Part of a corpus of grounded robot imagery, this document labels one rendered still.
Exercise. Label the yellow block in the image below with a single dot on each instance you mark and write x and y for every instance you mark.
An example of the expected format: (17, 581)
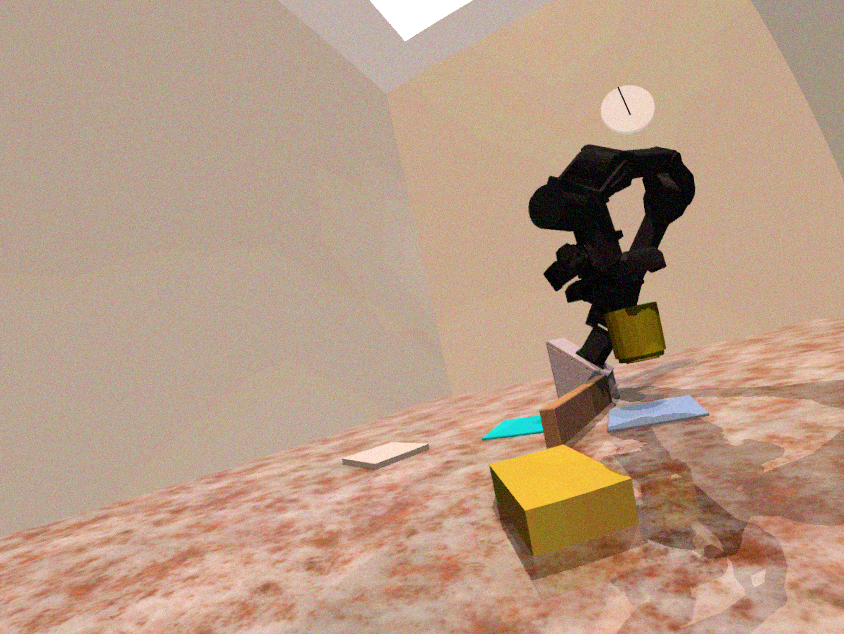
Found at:
(558, 498)

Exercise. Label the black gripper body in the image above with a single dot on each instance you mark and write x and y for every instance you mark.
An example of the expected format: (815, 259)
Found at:
(616, 267)

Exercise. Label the brown wooden bar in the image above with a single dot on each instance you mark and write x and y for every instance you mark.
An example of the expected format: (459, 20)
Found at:
(566, 416)

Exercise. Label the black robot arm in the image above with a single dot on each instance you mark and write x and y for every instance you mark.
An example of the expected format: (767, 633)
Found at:
(576, 201)

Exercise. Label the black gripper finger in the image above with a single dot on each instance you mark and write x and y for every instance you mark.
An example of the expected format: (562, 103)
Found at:
(622, 296)
(600, 302)

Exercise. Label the beige flat rectangular block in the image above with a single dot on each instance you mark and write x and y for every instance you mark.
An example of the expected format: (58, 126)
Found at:
(384, 455)

